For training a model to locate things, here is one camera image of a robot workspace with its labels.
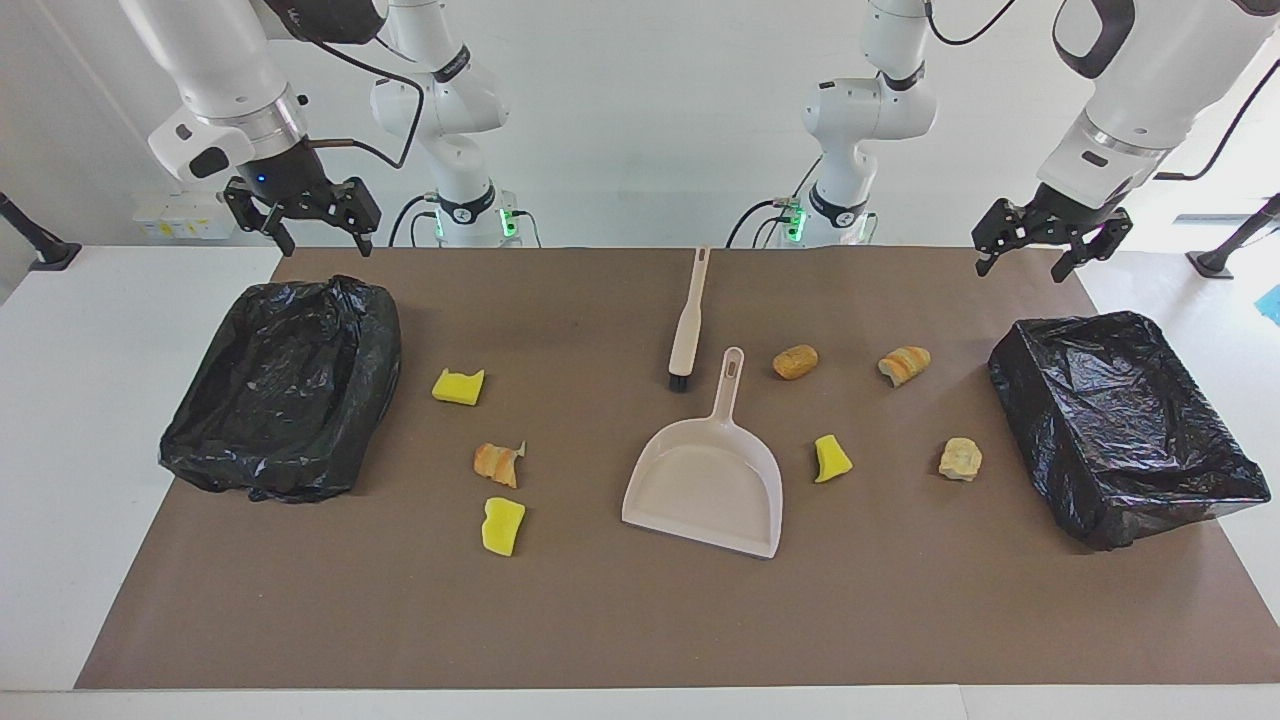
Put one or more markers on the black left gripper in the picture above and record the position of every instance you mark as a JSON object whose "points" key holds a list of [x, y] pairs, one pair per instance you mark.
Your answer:
{"points": [[1060, 218]]}

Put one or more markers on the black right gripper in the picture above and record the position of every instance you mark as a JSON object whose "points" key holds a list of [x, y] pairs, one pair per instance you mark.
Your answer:
{"points": [[295, 185]]}

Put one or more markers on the striped croissant piece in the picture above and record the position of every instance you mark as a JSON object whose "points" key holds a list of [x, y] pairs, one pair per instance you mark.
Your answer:
{"points": [[905, 365], [496, 464]]}

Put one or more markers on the pale bread chunk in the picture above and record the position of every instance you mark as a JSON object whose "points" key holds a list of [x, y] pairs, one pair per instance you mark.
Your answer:
{"points": [[960, 459]]}

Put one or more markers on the brown bread roll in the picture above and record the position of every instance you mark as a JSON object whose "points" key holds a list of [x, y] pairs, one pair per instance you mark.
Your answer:
{"points": [[795, 362]]}

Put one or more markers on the yellow green sponge piece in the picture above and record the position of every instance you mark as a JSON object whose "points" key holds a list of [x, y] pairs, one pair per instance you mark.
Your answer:
{"points": [[831, 460]]}

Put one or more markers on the beige brush with black bristles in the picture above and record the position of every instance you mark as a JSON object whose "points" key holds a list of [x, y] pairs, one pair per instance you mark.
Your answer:
{"points": [[688, 330]]}

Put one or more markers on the beige plastic dustpan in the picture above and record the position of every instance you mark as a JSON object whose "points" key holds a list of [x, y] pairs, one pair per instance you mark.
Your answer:
{"points": [[700, 480]]}

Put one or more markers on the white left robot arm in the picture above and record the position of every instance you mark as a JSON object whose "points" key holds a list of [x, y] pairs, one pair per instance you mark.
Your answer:
{"points": [[1150, 80]]}

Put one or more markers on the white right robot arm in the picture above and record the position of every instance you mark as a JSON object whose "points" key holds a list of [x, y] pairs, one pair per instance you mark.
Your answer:
{"points": [[230, 70]]}

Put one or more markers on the black bag lined bin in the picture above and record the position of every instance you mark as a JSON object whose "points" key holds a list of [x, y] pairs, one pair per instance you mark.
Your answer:
{"points": [[1120, 430], [280, 400]]}

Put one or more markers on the blue object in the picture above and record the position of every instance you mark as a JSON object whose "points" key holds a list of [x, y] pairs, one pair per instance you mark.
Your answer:
{"points": [[1272, 305]]}

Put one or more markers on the brown table mat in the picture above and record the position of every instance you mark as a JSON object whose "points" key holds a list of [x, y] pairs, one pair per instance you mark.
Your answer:
{"points": [[620, 620]]}

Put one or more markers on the white wall socket boxes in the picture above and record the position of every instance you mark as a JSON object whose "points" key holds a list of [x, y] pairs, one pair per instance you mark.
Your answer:
{"points": [[185, 218]]}

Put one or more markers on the black camera stand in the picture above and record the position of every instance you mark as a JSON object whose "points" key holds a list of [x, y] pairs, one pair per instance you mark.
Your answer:
{"points": [[1225, 255], [45, 250]]}

